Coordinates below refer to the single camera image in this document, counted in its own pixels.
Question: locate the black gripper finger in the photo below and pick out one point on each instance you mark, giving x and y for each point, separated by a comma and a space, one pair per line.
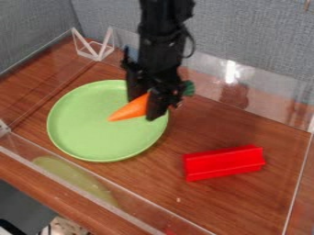
163, 97
136, 84

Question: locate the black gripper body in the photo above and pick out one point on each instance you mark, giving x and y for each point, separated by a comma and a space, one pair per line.
159, 57

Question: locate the orange toy carrot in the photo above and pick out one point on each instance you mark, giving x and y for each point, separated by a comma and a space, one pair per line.
132, 110

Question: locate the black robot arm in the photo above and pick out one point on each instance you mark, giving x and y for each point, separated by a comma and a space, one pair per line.
163, 16

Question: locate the green plastic plate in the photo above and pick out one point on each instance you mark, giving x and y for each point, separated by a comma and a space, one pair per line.
83, 133

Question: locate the red toy pepper block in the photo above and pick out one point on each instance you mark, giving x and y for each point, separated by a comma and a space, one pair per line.
208, 164

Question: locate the clear acrylic corner bracket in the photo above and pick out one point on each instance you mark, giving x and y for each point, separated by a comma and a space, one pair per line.
92, 50

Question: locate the clear acrylic enclosure wall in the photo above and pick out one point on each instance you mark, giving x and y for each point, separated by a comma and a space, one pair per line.
140, 196

